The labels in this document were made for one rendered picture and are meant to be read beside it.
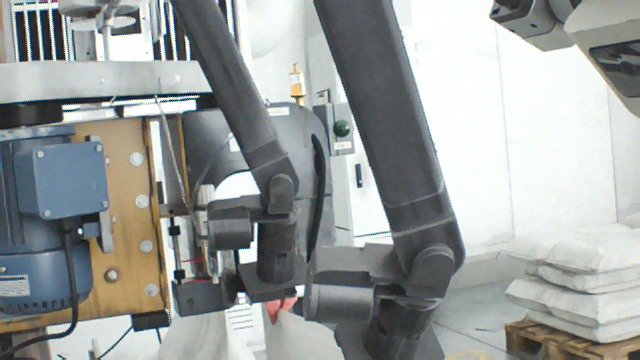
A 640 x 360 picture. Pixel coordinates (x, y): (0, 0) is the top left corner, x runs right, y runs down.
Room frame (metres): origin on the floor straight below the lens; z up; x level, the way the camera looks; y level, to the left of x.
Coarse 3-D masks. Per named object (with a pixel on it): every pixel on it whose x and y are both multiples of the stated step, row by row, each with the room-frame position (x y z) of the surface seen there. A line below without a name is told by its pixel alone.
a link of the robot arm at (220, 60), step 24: (192, 0) 1.05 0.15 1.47; (192, 24) 1.06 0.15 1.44; (216, 24) 1.06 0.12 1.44; (192, 48) 1.08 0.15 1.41; (216, 48) 1.07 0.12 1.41; (216, 72) 1.08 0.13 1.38; (240, 72) 1.09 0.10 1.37; (216, 96) 1.09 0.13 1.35; (240, 96) 1.09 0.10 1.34; (240, 120) 1.10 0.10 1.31; (264, 120) 1.11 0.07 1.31; (240, 144) 1.11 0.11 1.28; (264, 144) 1.11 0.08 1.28; (264, 168) 1.11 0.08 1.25; (288, 168) 1.12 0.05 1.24; (264, 192) 1.12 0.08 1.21
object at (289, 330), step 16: (288, 320) 1.19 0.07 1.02; (272, 336) 1.27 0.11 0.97; (288, 336) 1.13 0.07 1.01; (304, 336) 1.04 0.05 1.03; (320, 336) 1.10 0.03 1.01; (272, 352) 1.29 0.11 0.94; (288, 352) 1.15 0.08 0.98; (304, 352) 1.05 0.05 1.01; (320, 352) 1.00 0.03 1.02; (336, 352) 0.97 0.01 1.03
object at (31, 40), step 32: (32, 0) 3.83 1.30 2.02; (224, 0) 4.22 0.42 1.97; (32, 32) 3.90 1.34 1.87; (64, 32) 3.86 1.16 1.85; (160, 160) 4.00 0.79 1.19; (160, 192) 3.97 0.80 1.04; (224, 192) 4.10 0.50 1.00; (256, 192) 4.15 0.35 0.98; (256, 224) 4.15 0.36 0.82; (256, 256) 4.15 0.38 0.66; (96, 320) 3.87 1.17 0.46; (128, 320) 3.92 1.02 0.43; (256, 320) 4.13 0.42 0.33; (64, 352) 3.81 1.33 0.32; (128, 352) 3.92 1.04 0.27; (256, 352) 4.16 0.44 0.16
